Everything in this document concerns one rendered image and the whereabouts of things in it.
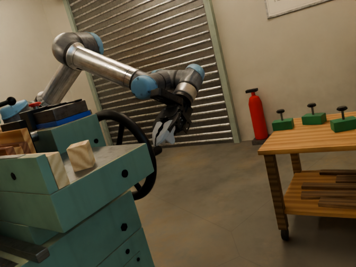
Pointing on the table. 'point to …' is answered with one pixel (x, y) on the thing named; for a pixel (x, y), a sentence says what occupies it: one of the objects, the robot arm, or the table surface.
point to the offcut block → (81, 156)
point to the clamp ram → (21, 128)
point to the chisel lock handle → (8, 101)
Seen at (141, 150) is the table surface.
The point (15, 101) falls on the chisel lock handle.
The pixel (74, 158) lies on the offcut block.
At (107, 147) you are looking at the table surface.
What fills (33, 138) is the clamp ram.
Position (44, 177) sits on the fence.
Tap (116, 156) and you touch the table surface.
